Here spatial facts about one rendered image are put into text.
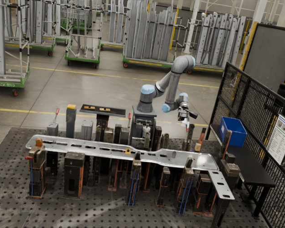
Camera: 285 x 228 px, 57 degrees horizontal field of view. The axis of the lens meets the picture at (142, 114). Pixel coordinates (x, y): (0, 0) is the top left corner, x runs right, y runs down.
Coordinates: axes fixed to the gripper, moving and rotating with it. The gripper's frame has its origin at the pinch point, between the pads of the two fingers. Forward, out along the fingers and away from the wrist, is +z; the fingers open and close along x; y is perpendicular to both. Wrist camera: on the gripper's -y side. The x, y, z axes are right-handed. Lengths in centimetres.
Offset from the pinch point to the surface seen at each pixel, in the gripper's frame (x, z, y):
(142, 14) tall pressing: -300, -606, 27
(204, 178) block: 10.0, 46.8, -6.6
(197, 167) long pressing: 6.7, 37.3, -3.6
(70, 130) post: -18, 5, 95
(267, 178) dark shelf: 14, 43, -50
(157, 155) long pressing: 2.0, 29.2, 25.1
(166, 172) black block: 10, 45, 20
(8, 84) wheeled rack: -220, -198, 267
